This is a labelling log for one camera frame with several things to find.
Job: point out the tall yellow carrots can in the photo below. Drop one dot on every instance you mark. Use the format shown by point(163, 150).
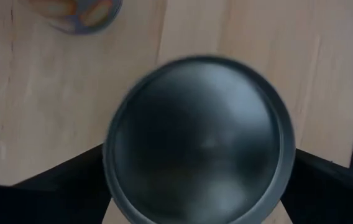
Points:
point(195, 140)

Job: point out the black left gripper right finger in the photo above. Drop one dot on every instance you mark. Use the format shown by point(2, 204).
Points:
point(328, 199)

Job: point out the tall blue peaches can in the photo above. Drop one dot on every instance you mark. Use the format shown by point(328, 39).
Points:
point(80, 15)

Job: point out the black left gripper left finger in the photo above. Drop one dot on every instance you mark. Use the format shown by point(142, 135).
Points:
point(39, 202)

